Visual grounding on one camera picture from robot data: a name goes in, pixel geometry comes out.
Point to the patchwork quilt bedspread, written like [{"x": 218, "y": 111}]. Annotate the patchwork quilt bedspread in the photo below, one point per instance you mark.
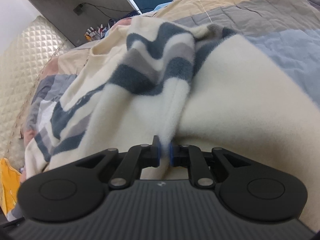
[{"x": 287, "y": 31}]

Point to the small bottles on nightstand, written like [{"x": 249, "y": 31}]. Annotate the small bottles on nightstand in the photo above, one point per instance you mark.
[{"x": 94, "y": 34}]

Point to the grey white bedside cabinet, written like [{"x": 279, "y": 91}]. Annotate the grey white bedside cabinet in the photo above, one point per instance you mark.
[{"x": 74, "y": 17}]

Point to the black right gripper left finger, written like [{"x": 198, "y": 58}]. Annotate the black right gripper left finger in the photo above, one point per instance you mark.
[{"x": 120, "y": 169}]

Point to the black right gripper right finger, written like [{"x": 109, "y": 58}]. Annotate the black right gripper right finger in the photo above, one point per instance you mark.
[{"x": 205, "y": 169}]

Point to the cream fleece striped garment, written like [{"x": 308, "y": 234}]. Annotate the cream fleece striped garment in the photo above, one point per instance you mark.
[{"x": 206, "y": 86}]

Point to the cream quilted headboard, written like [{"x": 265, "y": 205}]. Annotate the cream quilted headboard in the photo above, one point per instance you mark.
[{"x": 21, "y": 65}]

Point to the yellow cloth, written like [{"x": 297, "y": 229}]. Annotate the yellow cloth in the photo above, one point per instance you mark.
[{"x": 10, "y": 182}]

